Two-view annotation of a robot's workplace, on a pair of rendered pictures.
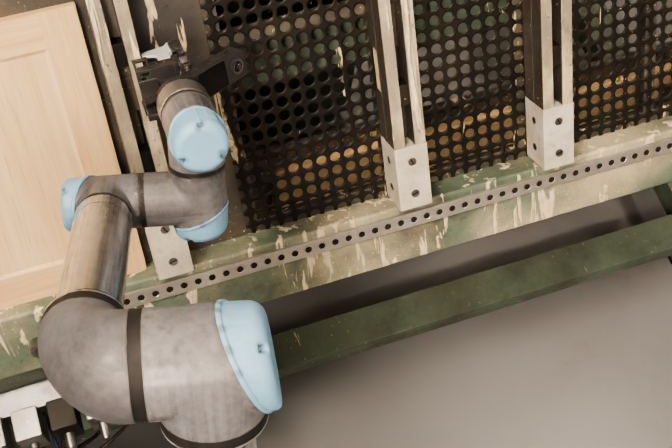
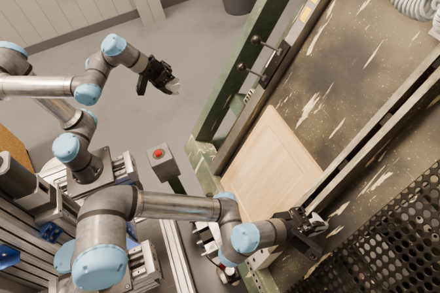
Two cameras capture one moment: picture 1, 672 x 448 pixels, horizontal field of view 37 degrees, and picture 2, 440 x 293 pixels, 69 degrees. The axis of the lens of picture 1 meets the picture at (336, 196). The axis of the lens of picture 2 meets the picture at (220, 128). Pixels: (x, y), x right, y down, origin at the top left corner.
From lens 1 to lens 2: 76 cm
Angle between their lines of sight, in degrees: 51
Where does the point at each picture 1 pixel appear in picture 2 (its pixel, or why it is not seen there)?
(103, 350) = (92, 202)
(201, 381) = (77, 244)
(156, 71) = (294, 216)
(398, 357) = not seen: outside the picture
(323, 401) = not seen: outside the picture
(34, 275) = (241, 207)
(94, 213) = (203, 201)
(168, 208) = (223, 235)
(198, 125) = (244, 233)
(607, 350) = not seen: outside the picture
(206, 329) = (95, 241)
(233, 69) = (310, 254)
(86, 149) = (280, 206)
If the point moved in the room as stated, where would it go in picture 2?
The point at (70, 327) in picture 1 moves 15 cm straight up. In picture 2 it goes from (110, 190) to (82, 159)
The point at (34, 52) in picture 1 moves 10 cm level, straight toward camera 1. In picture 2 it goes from (301, 170) to (277, 183)
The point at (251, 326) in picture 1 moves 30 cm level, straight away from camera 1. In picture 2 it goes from (95, 261) to (232, 237)
